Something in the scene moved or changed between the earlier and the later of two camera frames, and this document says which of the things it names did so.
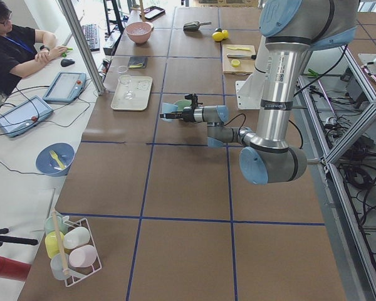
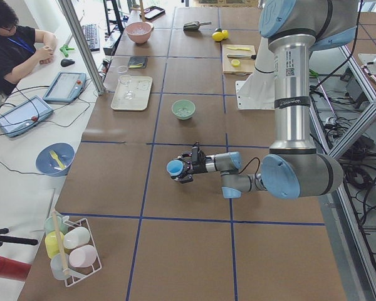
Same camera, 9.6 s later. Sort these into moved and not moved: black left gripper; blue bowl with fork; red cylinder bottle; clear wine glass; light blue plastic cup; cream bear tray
Moved: light blue plastic cup; black left gripper
Not moved: cream bear tray; blue bowl with fork; clear wine glass; red cylinder bottle
